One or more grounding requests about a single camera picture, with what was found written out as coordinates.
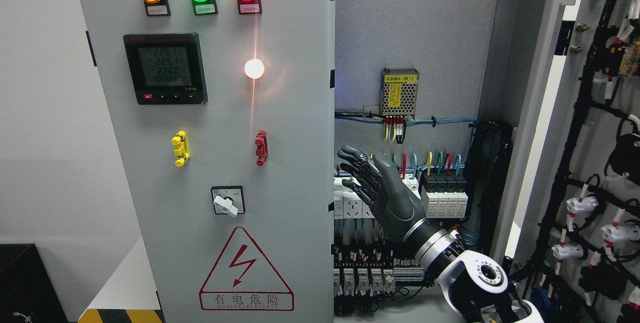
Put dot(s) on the yellow terminal connector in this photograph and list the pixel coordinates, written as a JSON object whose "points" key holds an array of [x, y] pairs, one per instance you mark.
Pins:
{"points": [[181, 148]]}

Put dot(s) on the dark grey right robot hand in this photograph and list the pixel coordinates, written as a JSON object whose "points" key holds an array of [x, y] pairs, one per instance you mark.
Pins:
{"points": [[380, 186]]}

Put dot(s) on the black white surge protector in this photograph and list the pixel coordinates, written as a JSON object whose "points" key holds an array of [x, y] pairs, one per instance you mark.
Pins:
{"points": [[444, 196]]}

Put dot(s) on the white glowing indicator lamp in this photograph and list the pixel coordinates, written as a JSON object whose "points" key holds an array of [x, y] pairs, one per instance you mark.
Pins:
{"points": [[254, 68]]}

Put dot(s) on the black relay terminal row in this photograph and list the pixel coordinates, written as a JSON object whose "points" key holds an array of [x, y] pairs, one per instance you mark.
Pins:
{"points": [[361, 269]]}

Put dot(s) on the red terminal connector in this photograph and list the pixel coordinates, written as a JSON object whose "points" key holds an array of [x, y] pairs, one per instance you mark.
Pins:
{"points": [[261, 151]]}

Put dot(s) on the black digital power meter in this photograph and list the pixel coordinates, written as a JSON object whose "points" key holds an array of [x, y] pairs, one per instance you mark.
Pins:
{"points": [[166, 69]]}

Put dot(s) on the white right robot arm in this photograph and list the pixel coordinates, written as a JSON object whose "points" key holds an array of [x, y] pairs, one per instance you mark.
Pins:
{"points": [[473, 284]]}

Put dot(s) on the metal mesh power supply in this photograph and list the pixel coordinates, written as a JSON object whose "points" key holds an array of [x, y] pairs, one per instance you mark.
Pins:
{"points": [[399, 91]]}

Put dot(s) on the red triangle warning sticker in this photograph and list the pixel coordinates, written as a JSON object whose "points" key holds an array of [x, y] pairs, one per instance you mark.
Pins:
{"points": [[243, 278]]}

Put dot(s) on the grey cabinet door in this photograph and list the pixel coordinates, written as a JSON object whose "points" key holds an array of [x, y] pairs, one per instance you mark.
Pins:
{"points": [[286, 199], [559, 193]]}

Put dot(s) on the white rotary selector switch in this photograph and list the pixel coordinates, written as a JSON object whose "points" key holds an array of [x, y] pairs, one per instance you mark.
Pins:
{"points": [[228, 200]]}

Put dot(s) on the white socket breaker row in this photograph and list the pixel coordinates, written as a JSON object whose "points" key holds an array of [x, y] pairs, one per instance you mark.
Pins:
{"points": [[347, 204]]}

